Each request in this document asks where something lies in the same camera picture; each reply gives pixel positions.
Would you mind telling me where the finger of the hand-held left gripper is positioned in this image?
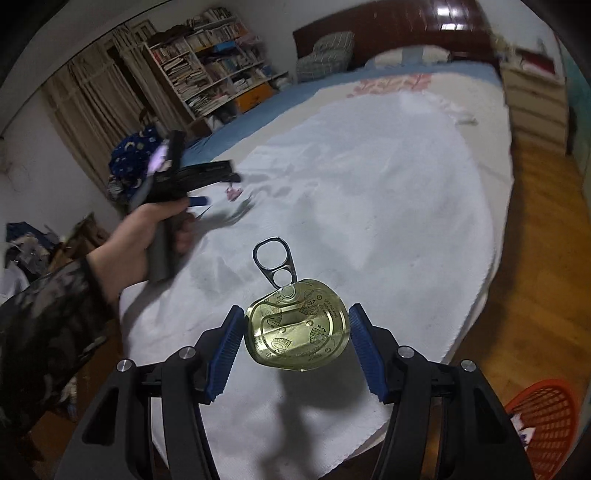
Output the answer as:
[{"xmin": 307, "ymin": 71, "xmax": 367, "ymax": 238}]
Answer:
[
  {"xmin": 185, "ymin": 196, "xmax": 213, "ymax": 220},
  {"xmin": 182, "ymin": 159, "xmax": 243, "ymax": 190}
]

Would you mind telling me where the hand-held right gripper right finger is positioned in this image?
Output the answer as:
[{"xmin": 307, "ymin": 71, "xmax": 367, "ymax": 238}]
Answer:
[{"xmin": 348, "ymin": 303, "xmax": 536, "ymax": 480}]

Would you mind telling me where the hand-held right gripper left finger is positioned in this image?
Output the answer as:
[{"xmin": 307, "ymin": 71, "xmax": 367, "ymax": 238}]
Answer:
[{"xmin": 55, "ymin": 305, "xmax": 245, "ymax": 480}]

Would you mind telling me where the gold can lid with ring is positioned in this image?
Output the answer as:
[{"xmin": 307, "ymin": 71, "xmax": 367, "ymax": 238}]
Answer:
[{"xmin": 244, "ymin": 237, "xmax": 349, "ymax": 372}]

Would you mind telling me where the orange plastic basket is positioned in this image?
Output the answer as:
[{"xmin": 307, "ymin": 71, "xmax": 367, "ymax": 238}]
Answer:
[{"xmin": 503, "ymin": 379, "xmax": 583, "ymax": 480}]

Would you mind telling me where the person's left forearm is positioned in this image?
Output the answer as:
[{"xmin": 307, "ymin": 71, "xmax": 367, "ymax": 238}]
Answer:
[{"xmin": 0, "ymin": 256, "xmax": 121, "ymax": 444}]

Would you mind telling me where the person's left hand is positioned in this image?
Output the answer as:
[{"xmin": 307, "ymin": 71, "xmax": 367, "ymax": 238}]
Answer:
[{"xmin": 88, "ymin": 200, "xmax": 197, "ymax": 310}]

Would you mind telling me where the blue star print cloth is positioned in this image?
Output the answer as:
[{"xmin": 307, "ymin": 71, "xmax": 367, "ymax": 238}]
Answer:
[{"xmin": 107, "ymin": 127, "xmax": 169, "ymax": 204}]

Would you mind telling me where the brown wooden cabinet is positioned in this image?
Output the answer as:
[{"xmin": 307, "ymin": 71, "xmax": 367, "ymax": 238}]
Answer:
[{"xmin": 55, "ymin": 211, "xmax": 112, "ymax": 268}]

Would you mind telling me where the blue bedsheet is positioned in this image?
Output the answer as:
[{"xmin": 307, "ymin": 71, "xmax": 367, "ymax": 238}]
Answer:
[{"xmin": 182, "ymin": 60, "xmax": 504, "ymax": 153}]

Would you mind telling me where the beige curtain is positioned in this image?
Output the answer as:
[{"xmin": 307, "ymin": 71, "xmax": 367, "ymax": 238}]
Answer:
[{"xmin": 41, "ymin": 21, "xmax": 195, "ymax": 185}]

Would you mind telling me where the white bookshelf with books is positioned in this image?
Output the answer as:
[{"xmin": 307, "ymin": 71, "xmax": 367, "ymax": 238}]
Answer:
[{"xmin": 141, "ymin": 7, "xmax": 291, "ymax": 121}]

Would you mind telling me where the white towel cloth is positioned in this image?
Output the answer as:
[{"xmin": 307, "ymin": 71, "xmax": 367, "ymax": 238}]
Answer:
[{"xmin": 119, "ymin": 88, "xmax": 502, "ymax": 480}]

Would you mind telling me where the clutter pile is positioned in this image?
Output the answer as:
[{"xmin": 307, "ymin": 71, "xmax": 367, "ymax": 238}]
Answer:
[{"xmin": 4, "ymin": 220, "xmax": 63, "ymax": 282}]

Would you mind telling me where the grey plaid pillow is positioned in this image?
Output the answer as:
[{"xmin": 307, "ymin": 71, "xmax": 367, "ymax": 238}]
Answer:
[{"xmin": 295, "ymin": 31, "xmax": 356, "ymax": 84}]

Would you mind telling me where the white purple wrapper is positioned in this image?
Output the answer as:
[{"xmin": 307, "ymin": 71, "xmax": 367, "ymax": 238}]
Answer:
[{"xmin": 510, "ymin": 413, "xmax": 536, "ymax": 446}]

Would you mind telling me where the floral blanket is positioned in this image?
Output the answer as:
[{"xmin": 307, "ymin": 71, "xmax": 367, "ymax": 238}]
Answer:
[{"xmin": 249, "ymin": 71, "xmax": 515, "ymax": 361}]

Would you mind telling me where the white pillow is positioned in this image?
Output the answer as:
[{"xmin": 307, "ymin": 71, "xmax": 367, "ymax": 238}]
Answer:
[{"xmin": 365, "ymin": 44, "xmax": 453, "ymax": 68}]

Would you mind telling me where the dark wooden headboard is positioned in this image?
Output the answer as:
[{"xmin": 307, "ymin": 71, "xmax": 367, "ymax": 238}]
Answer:
[{"xmin": 293, "ymin": 0, "xmax": 497, "ymax": 70}]

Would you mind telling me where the teal floral mat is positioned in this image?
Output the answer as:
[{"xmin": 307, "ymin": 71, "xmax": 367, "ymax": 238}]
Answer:
[{"xmin": 566, "ymin": 69, "xmax": 591, "ymax": 241}]

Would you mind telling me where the cream nightstand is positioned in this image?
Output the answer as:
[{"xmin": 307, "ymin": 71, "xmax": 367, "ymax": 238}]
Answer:
[{"xmin": 501, "ymin": 60, "xmax": 568, "ymax": 155}]

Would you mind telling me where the red box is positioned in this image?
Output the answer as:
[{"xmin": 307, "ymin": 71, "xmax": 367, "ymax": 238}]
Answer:
[{"xmin": 519, "ymin": 48, "xmax": 561, "ymax": 77}]

